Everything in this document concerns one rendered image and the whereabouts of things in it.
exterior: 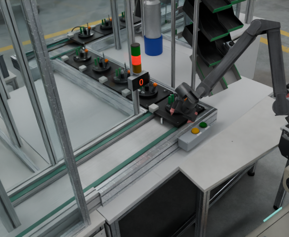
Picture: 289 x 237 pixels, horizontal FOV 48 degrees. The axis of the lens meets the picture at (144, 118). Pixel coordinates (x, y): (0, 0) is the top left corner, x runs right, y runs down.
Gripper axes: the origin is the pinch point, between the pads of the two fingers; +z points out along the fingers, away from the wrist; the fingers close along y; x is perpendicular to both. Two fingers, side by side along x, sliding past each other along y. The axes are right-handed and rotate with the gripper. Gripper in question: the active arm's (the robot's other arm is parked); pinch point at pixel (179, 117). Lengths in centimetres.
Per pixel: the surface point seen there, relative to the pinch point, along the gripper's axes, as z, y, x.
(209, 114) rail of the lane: 7.3, 16.7, 16.3
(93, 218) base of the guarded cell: 10, -19, -65
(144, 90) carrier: 25.4, -24.4, 24.7
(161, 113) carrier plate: 15.2, -8.7, 7.6
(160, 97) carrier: 21.8, -12.9, 22.7
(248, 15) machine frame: 51, 35, 180
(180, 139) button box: 4.8, 5.4, -9.3
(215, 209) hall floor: 89, 65, -1
